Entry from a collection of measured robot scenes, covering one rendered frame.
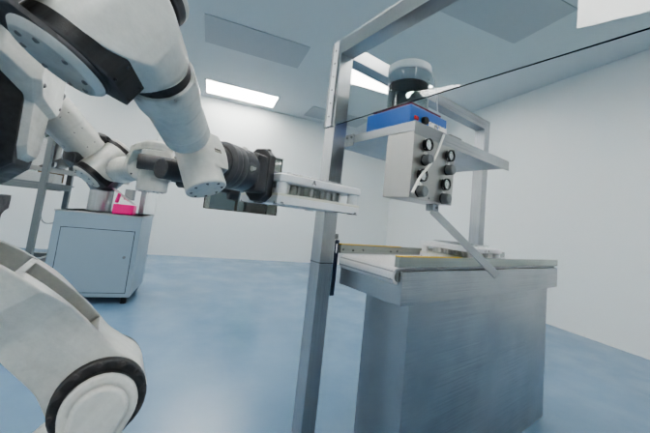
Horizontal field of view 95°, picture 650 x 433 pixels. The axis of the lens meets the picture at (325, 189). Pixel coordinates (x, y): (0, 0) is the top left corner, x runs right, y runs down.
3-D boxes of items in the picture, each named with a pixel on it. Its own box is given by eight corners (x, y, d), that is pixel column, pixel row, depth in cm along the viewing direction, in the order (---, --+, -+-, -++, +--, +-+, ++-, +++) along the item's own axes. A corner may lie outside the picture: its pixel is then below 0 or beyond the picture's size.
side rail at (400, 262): (398, 268, 87) (399, 256, 87) (394, 267, 88) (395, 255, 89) (557, 266, 163) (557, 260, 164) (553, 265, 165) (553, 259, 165)
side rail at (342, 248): (340, 252, 109) (340, 244, 109) (338, 252, 110) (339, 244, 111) (504, 257, 185) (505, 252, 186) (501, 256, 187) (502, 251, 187)
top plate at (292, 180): (311, 195, 101) (312, 189, 101) (360, 196, 81) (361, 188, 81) (242, 184, 87) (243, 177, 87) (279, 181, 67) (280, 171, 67)
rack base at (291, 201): (310, 210, 100) (310, 203, 101) (358, 215, 80) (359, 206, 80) (239, 200, 87) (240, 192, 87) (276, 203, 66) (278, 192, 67)
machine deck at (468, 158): (414, 132, 87) (415, 120, 88) (335, 149, 118) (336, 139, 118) (509, 171, 123) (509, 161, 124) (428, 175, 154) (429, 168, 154)
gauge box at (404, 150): (409, 197, 85) (415, 129, 87) (382, 196, 94) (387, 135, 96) (452, 206, 98) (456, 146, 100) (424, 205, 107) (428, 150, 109)
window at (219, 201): (201, 208, 542) (211, 146, 553) (201, 208, 543) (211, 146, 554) (276, 216, 590) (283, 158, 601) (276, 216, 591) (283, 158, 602)
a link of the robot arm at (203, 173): (240, 136, 59) (194, 116, 48) (256, 185, 56) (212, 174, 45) (197, 162, 62) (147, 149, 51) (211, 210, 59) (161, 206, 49)
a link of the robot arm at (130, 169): (173, 181, 72) (148, 182, 80) (178, 145, 73) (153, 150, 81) (144, 177, 67) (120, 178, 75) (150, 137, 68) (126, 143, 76)
